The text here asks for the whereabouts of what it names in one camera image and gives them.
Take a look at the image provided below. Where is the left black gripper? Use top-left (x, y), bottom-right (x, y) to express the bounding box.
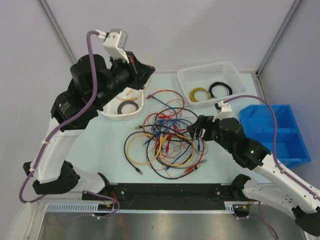
top-left (93, 50), bottom-right (155, 108)

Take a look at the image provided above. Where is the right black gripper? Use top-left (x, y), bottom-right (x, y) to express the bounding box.
top-left (185, 114), bottom-right (234, 154)

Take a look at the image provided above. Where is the thin yellow fiber cable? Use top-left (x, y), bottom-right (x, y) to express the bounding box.
top-left (122, 53), bottom-right (163, 130)

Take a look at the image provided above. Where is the blue ethernet cable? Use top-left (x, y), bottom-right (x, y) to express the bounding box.
top-left (142, 98), bottom-right (202, 168)

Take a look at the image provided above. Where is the yellow ethernet cable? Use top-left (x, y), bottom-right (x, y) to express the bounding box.
top-left (126, 133), bottom-right (196, 168)

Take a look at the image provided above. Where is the black ethernet cable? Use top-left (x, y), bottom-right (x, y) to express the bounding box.
top-left (124, 131), bottom-right (161, 175)

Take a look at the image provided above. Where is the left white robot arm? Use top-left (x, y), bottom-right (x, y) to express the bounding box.
top-left (23, 51), bottom-right (155, 200)

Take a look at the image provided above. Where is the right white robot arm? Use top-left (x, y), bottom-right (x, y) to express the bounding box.
top-left (186, 115), bottom-right (320, 237)

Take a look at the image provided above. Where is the left white perforated basket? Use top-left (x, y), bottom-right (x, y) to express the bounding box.
top-left (100, 87), bottom-right (144, 121)

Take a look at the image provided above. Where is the white perforated basket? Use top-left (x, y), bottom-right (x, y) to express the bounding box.
top-left (100, 87), bottom-right (144, 121)
top-left (177, 61), bottom-right (247, 109)

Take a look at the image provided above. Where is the right white perforated basket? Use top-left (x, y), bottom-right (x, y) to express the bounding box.
top-left (177, 61), bottom-right (247, 109)

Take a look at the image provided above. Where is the blue plastic divided bin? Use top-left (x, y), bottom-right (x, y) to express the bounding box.
top-left (238, 104), bottom-right (311, 168)

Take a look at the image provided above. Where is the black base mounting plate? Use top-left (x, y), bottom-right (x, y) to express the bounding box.
top-left (81, 182), bottom-right (253, 211)

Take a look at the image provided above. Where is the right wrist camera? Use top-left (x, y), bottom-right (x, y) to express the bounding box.
top-left (213, 101), bottom-right (232, 121)

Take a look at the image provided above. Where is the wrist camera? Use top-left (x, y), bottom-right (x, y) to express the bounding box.
top-left (213, 101), bottom-right (232, 121)
top-left (96, 28), bottom-right (129, 63)

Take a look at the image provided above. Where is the thin red wire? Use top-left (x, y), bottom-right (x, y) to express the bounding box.
top-left (132, 98), bottom-right (207, 180)

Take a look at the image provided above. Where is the red ethernet cable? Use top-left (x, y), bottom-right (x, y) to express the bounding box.
top-left (146, 89), bottom-right (186, 111)

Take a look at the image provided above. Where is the black thick round cable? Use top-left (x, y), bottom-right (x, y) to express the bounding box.
top-left (146, 107), bottom-right (207, 180)

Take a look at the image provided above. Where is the yellow coiled cable in basket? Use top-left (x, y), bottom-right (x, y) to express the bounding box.
top-left (189, 87), bottom-right (212, 104)

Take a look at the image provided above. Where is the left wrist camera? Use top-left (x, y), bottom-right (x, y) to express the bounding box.
top-left (96, 28), bottom-right (129, 63)

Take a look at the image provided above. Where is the grey coiled cable in basket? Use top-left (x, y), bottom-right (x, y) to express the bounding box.
top-left (117, 100), bottom-right (140, 115)

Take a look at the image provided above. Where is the black coiled cable in basket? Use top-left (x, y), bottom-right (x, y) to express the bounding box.
top-left (208, 81), bottom-right (233, 99)

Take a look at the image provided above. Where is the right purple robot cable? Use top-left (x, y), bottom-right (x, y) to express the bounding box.
top-left (222, 94), bottom-right (320, 238)

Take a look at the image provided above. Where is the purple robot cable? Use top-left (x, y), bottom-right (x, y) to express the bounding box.
top-left (222, 94), bottom-right (320, 238)
top-left (19, 30), bottom-right (121, 221)

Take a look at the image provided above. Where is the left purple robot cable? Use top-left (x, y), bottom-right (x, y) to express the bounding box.
top-left (19, 30), bottom-right (121, 221)

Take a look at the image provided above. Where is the white slotted cable duct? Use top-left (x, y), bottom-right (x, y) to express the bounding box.
top-left (46, 202), bottom-right (235, 214)

